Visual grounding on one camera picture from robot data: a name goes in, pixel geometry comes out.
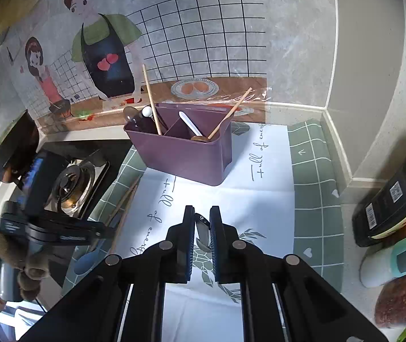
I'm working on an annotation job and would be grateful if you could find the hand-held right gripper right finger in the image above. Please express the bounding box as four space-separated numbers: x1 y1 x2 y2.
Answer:
209 205 389 342

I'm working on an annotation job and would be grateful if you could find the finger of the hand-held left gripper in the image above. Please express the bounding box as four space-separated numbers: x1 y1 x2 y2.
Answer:
28 213 105 234
28 229 118 246

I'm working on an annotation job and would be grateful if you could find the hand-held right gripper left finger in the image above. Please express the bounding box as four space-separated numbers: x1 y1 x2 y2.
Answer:
19 205 196 342

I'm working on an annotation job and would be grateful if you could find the metal utensil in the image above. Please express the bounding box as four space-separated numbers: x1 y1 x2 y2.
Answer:
194 213 211 253

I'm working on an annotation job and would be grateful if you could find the purple utensil holder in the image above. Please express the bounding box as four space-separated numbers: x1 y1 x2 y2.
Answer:
124 103 232 186

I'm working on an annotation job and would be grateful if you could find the white utensil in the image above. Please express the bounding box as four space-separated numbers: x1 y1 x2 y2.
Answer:
179 111 203 138

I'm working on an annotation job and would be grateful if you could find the wooden spoon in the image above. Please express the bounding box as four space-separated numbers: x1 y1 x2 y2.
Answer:
190 87 253 142

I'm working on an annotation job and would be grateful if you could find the wooden chopstick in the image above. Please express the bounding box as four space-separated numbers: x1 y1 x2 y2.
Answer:
142 64 163 136
106 180 140 219
112 185 141 236

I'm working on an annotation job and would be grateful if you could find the person's left hand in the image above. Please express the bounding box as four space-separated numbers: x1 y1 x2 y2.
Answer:
0 228 50 302

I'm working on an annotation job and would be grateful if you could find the blue spoon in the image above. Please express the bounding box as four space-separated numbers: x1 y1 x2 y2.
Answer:
73 246 109 275

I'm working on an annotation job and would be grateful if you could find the gas stove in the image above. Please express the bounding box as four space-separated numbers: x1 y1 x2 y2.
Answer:
0 141 132 293

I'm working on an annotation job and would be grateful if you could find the green and white printed mat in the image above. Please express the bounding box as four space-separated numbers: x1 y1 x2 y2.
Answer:
62 121 346 342

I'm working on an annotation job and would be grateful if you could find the white and teal bottle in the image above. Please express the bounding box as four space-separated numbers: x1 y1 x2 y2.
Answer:
360 231 406 288

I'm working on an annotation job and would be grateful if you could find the black food package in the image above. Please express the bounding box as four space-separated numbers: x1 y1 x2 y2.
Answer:
352 125 406 248

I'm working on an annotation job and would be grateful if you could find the red brown food packet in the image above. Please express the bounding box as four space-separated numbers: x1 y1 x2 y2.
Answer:
374 267 406 328

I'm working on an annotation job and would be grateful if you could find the black pot with yellow handles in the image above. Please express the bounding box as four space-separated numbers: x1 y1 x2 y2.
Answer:
0 109 41 214

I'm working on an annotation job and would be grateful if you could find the cartoon wall poster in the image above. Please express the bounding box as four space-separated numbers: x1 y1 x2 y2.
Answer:
1 0 271 134

